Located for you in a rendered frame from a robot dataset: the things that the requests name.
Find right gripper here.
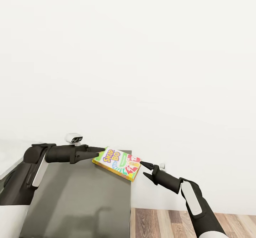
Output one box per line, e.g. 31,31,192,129
140,161,172,189

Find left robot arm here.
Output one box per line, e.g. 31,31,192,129
0,133,105,238

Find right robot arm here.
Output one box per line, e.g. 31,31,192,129
140,161,228,238

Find board game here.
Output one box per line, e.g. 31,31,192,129
92,146,142,182

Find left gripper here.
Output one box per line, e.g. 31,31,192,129
56,144,105,164

